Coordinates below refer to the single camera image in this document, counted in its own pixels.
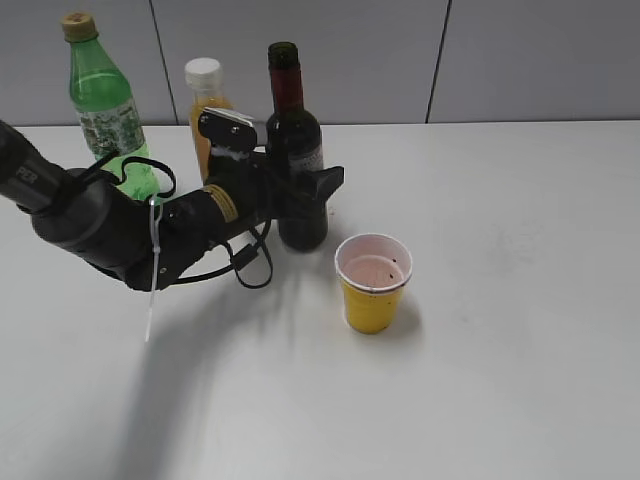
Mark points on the white zip tie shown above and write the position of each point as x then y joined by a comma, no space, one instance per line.
155,216

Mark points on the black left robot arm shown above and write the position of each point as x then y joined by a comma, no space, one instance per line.
165,240

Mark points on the orange juice bottle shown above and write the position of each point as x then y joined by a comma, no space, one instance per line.
204,77

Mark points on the green plastic soda bottle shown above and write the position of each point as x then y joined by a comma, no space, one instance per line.
105,106

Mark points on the dark red wine bottle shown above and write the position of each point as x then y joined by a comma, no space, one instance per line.
294,142

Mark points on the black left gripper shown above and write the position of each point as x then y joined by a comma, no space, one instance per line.
234,196

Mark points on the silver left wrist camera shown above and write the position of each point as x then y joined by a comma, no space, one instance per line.
230,115

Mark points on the yellow paper cup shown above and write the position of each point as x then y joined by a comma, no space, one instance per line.
372,269

